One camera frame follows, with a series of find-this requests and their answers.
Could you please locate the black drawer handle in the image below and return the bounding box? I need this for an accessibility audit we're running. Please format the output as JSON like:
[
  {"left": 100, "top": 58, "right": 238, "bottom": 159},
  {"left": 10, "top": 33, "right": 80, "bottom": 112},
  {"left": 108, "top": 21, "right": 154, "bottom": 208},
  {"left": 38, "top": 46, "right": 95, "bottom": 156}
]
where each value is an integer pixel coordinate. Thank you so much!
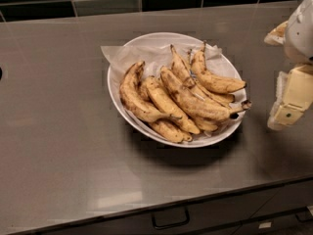
[{"left": 151, "top": 208, "right": 190, "bottom": 230}]

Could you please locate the leftmost spotted yellow banana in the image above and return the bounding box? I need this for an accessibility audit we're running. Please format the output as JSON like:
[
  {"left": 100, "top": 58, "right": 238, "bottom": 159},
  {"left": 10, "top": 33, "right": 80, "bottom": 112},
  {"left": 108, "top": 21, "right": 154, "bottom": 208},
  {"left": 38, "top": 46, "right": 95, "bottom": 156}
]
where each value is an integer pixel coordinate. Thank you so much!
[{"left": 119, "top": 61, "right": 182, "bottom": 122}]

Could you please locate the right rear yellow banana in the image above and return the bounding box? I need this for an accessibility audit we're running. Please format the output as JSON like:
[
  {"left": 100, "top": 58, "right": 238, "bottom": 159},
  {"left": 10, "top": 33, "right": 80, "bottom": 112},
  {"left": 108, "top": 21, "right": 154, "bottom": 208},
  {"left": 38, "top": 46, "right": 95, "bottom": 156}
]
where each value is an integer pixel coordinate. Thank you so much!
[{"left": 191, "top": 42, "right": 246, "bottom": 94}]

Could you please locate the dark cabinet drawer front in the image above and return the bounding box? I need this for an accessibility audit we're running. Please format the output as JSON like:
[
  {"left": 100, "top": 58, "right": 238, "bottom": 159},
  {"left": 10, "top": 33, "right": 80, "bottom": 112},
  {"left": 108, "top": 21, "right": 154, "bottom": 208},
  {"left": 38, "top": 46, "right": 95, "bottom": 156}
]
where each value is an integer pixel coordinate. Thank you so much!
[{"left": 48, "top": 179, "right": 313, "bottom": 235}]

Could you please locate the long central spotted banana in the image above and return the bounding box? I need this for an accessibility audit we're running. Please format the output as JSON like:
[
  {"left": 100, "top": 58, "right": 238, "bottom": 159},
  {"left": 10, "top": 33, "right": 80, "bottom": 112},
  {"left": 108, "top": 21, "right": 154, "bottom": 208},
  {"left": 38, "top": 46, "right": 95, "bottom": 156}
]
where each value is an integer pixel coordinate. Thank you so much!
[{"left": 160, "top": 67, "right": 252, "bottom": 122}]

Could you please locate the white oval bowl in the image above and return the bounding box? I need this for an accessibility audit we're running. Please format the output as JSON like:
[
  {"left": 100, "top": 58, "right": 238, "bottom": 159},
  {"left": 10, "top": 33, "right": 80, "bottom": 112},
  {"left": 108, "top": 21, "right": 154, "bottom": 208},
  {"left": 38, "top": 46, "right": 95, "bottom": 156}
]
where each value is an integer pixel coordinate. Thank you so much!
[{"left": 108, "top": 32, "right": 245, "bottom": 148}]

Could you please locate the front bottom yellow banana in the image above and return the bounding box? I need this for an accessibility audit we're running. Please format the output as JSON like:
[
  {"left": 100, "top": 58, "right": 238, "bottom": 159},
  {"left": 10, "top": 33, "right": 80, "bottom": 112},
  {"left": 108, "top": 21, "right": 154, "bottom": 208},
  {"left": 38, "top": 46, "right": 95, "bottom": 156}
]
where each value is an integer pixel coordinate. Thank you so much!
[{"left": 149, "top": 119, "right": 193, "bottom": 143}]

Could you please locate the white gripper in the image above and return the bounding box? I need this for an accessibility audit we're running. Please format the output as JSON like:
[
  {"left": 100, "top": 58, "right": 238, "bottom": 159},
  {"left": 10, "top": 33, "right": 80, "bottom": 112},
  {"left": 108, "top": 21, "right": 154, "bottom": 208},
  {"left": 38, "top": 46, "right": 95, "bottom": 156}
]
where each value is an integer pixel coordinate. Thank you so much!
[{"left": 264, "top": 0, "right": 313, "bottom": 130}]

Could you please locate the thin upper middle banana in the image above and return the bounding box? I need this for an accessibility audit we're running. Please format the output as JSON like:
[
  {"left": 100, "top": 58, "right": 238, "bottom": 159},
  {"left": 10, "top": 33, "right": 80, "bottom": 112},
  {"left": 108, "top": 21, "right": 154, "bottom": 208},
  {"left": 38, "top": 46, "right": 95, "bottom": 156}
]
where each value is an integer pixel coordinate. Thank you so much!
[{"left": 170, "top": 45, "right": 235, "bottom": 108}]

